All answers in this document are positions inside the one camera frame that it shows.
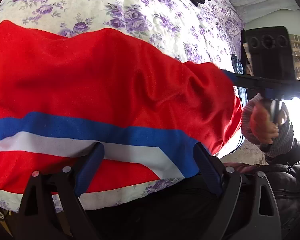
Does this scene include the red pants with striped band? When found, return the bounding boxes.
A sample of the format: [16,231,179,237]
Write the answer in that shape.
[0,21,242,193]

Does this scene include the right hand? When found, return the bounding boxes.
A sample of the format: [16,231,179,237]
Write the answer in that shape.
[250,103,279,145]

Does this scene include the blue denim garment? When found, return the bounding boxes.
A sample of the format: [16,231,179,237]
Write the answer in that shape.
[231,53,248,106]

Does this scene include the black jacket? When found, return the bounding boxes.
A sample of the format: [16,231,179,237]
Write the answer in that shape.
[225,138,300,239]

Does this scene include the purple floral white bedspread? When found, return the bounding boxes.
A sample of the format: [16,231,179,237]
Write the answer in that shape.
[0,0,241,212]

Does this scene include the black camera box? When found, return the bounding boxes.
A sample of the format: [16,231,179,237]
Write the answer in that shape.
[245,26,296,81]

